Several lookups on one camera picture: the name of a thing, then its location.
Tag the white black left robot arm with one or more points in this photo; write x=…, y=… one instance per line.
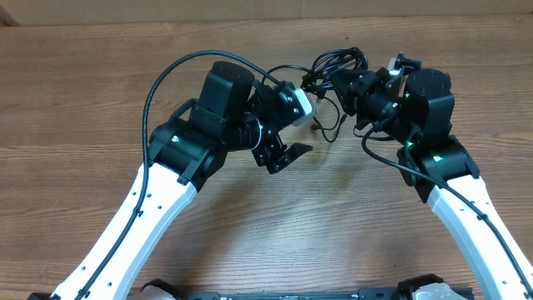
x=234, y=112

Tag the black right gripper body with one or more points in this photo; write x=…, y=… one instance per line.
x=368, y=96

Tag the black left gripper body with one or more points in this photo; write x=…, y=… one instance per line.
x=267, y=150

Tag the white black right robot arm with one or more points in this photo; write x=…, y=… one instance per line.
x=413, y=105

